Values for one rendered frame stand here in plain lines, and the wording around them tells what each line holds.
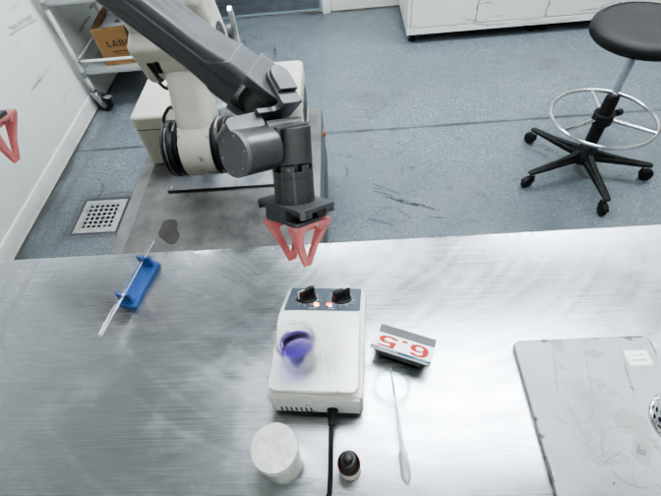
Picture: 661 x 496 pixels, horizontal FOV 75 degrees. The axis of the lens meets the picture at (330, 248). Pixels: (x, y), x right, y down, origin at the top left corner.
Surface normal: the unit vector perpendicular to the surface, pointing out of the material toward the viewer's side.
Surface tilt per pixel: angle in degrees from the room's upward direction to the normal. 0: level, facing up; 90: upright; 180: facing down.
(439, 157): 0
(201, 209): 0
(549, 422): 0
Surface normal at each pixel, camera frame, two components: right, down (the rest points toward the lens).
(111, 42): 0.05, 0.80
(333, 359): -0.08, -0.61
